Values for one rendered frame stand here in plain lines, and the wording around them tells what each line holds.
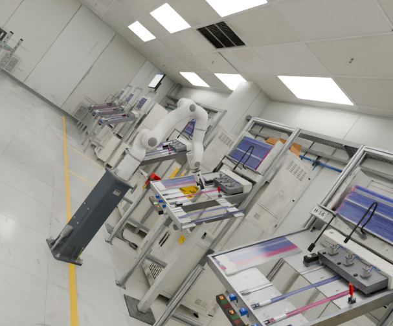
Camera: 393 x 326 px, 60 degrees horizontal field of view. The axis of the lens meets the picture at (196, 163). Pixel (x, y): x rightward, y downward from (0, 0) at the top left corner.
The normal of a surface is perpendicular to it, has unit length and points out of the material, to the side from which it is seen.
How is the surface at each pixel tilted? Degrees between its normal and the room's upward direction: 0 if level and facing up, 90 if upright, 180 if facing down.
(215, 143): 90
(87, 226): 90
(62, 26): 90
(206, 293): 90
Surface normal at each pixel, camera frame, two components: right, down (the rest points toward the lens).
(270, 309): -0.07, -0.95
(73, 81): 0.35, 0.25
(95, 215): 0.58, 0.42
